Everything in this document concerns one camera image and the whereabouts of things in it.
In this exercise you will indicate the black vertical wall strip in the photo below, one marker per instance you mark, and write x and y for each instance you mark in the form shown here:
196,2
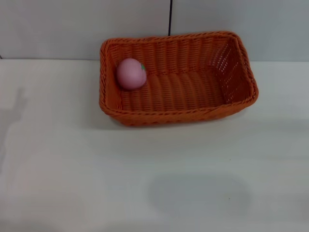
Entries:
170,17

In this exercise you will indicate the pink toy peach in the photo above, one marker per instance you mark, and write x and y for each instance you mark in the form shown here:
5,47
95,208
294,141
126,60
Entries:
130,75

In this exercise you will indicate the orange woven plastic basket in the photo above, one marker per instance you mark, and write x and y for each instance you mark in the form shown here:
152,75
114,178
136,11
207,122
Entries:
183,96

